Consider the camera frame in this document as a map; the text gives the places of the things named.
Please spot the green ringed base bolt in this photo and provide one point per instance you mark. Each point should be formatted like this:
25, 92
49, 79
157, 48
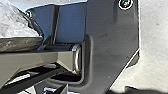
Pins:
29, 14
125, 3

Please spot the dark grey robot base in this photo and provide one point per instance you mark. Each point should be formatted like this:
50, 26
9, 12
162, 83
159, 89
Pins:
110, 43

